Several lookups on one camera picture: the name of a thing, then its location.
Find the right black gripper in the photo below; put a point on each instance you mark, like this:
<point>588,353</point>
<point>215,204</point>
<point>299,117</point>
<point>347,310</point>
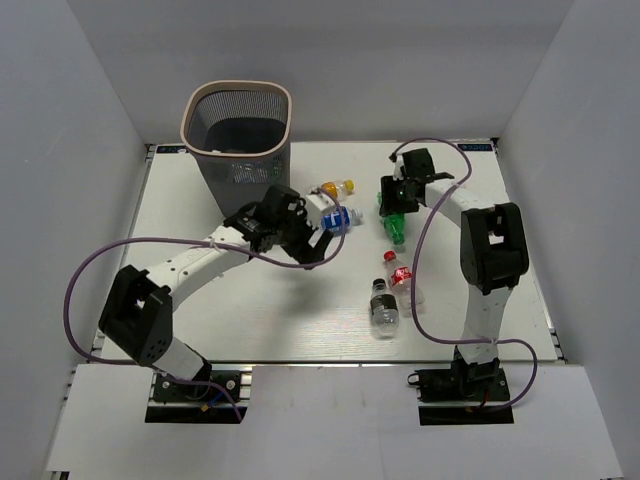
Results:
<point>390,202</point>

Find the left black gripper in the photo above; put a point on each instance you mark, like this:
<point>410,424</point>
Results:
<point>304,251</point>

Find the green bottle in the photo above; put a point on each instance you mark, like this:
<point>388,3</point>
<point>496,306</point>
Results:
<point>274,171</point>
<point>394,226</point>

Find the clear bottle orange cap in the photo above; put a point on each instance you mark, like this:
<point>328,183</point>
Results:
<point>338,189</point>

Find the clear bottle blue orange label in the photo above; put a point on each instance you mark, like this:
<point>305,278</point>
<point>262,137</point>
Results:
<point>248,173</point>

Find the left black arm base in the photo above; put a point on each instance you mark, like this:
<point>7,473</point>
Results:
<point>173,403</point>

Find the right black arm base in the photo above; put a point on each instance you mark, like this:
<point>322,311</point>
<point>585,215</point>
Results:
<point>441,402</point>

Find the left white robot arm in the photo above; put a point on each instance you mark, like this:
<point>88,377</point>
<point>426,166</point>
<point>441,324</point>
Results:
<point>138,314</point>

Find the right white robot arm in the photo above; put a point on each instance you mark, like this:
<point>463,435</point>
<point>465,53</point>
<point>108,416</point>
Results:
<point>493,251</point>

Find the grey mesh waste bin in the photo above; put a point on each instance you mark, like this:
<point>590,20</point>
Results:
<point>237,121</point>

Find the clear bottle red label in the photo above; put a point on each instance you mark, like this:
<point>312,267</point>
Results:
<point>401,281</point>

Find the clear bottle black label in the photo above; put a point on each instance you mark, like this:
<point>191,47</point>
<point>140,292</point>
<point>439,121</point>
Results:
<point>384,311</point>

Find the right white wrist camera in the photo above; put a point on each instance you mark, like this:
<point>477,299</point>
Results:
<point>398,162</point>

